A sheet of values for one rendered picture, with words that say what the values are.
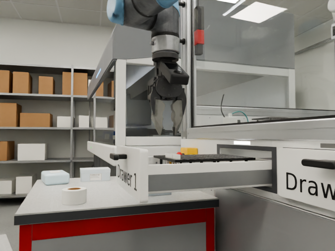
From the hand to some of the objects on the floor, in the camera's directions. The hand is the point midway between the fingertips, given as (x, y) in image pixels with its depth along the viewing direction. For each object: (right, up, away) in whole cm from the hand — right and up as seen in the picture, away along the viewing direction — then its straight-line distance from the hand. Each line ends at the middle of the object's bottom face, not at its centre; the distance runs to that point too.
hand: (168, 130), depth 75 cm
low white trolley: (-22, -98, +34) cm, 106 cm away
